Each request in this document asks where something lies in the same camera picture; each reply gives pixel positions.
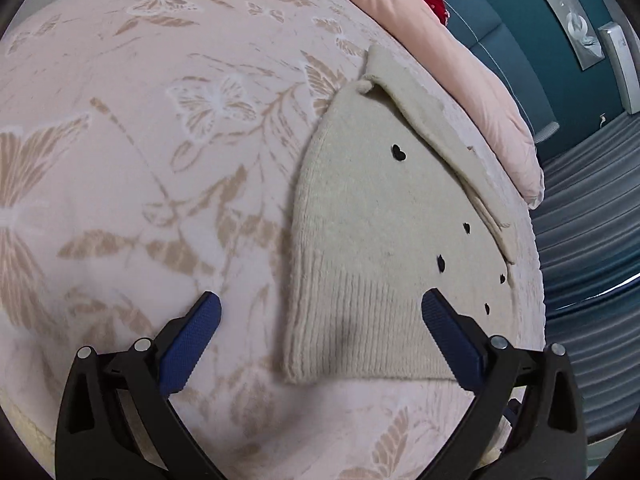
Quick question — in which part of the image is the beige knit sweater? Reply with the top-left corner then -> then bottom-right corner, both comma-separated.
283,46 -> 518,384

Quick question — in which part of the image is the grey-blue pleated curtain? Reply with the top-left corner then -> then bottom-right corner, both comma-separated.
532,114 -> 639,442

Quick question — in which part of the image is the pink butterfly bed blanket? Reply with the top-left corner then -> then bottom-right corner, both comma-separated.
1,0 -> 544,479

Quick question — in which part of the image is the teal upholstered headboard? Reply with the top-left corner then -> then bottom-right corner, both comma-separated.
445,0 -> 608,164

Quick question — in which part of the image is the pink folded duvet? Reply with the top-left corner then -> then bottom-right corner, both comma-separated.
350,0 -> 544,209

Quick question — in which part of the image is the silver framed wall art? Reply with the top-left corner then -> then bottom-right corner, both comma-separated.
546,0 -> 605,70

